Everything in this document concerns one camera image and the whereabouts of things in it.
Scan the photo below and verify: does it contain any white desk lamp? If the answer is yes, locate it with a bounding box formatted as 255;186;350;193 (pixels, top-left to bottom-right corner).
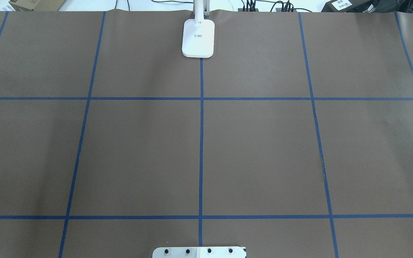
181;0;216;58

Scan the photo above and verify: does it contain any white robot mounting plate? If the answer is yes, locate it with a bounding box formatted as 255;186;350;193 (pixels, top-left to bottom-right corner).
152;246;247;258

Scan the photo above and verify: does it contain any left black usb hub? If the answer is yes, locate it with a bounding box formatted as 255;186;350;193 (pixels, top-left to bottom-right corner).
237;0;258;13

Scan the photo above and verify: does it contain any black usb hub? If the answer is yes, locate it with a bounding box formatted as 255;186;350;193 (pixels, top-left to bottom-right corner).
237;0;258;13
272;0;295;13

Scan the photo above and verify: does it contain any right black usb hub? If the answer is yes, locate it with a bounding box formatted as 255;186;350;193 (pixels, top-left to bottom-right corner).
272;0;295;13

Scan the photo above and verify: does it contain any black device with label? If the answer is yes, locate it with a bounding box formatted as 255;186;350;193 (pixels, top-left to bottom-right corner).
321;0;409;13

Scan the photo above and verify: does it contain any cardboard box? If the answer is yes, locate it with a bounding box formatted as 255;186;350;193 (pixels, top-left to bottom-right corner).
8;0;65;11

